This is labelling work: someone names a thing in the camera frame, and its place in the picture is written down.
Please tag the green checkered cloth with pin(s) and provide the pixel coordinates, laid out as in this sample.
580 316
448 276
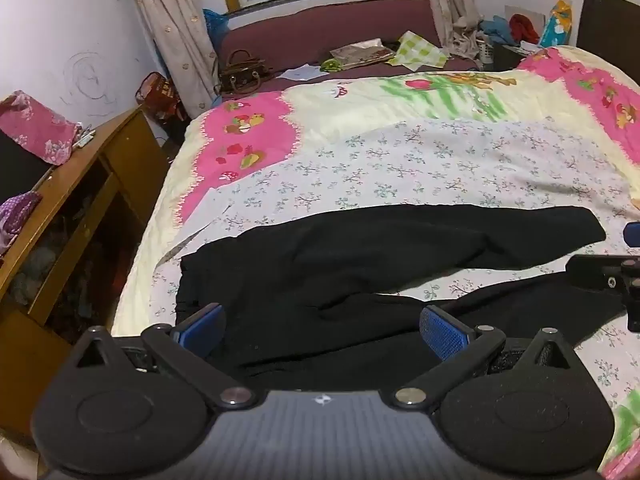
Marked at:
417 50

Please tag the red cloth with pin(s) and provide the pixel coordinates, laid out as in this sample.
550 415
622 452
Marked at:
524 27

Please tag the black pants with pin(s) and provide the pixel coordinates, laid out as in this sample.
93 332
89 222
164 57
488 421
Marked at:
350 270

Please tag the printed magazine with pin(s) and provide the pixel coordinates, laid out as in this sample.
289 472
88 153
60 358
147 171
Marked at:
362 52

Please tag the dark wooden headboard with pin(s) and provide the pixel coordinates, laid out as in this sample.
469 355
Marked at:
605 25

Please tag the dark side table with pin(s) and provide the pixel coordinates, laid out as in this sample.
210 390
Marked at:
510 55

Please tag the colourful printed bag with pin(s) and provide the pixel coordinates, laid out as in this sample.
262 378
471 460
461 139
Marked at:
557 22

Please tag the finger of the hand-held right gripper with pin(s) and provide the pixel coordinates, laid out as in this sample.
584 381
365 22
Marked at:
595 270
633 234

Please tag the maroon window bench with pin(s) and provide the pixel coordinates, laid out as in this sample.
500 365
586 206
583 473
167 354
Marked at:
325 30

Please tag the white floral bed sheet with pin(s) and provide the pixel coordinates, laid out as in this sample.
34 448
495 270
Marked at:
400 170

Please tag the brown handbag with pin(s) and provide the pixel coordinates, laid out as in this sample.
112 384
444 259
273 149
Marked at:
242 77

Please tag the white paper sheet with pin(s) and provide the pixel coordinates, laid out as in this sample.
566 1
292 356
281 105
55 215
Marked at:
302 72

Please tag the blue plastic bag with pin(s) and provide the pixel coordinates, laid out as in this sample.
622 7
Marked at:
215 25

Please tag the wooden desk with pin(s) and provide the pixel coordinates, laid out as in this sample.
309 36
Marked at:
120 140

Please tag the pink floral cloth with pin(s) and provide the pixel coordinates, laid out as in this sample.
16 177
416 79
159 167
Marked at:
35 125

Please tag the small green item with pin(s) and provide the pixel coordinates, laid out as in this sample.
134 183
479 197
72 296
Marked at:
331 64

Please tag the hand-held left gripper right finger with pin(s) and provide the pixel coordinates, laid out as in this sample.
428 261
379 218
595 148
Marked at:
440 330

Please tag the blue cloth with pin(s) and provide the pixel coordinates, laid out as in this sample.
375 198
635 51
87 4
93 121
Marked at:
500 27

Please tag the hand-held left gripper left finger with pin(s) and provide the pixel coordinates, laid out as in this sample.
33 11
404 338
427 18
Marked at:
205 322

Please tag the pink cartoon printed quilt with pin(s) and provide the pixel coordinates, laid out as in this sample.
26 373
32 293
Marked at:
250 125

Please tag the black monitor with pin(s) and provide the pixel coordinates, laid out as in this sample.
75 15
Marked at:
20 170

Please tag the purple dotted cloth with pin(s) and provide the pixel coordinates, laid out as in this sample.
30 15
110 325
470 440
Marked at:
15 212

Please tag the red patterned bag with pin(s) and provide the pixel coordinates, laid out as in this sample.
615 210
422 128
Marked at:
160 92

